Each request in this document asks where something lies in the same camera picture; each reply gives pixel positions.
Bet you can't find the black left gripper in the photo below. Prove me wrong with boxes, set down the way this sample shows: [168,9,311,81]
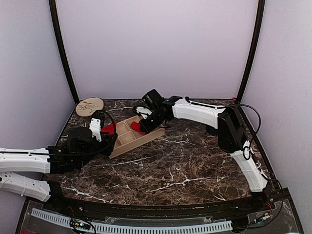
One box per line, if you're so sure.
[78,131,117,168]

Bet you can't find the red snowflake santa sock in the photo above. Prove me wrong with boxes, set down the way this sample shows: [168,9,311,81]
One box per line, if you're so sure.
[130,121,148,135]

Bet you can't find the plain red sock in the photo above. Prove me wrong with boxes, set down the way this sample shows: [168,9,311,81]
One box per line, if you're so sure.
[101,121,118,135]

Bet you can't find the wooden compartment tray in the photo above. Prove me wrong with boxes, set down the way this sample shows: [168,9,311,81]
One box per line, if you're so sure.
[109,116,165,159]

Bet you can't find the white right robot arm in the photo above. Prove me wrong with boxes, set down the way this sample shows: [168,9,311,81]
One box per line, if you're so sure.
[139,89,268,212]

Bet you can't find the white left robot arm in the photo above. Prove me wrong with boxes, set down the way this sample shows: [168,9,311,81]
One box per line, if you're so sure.
[0,127,117,213]

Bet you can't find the bird painted ceramic plate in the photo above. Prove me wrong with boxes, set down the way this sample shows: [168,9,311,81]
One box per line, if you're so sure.
[75,97,104,117]

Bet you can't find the dark blue mug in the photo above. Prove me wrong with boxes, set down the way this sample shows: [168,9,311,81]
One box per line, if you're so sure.
[206,125,218,136]

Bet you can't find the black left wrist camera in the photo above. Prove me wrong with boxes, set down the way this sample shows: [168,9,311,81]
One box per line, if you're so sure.
[89,118,102,142]

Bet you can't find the black left camera cable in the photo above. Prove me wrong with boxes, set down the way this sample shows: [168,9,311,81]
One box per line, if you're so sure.
[95,111,117,152]

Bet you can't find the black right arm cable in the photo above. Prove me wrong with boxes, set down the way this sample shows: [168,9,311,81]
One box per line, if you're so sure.
[185,97,261,161]

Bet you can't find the white slotted cable duct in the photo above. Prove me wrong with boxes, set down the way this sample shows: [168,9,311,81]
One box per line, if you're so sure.
[30,208,233,234]

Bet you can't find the black left frame post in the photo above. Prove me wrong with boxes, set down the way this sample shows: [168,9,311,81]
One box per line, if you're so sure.
[48,0,80,104]

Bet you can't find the black frame post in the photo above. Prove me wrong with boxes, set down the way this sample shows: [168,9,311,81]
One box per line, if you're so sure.
[48,0,80,104]
[235,0,266,108]

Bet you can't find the black front table rail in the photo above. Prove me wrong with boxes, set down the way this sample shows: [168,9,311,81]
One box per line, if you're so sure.
[24,185,293,221]

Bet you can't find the black right frame post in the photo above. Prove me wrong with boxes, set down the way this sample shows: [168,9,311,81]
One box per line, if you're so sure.
[235,0,266,108]

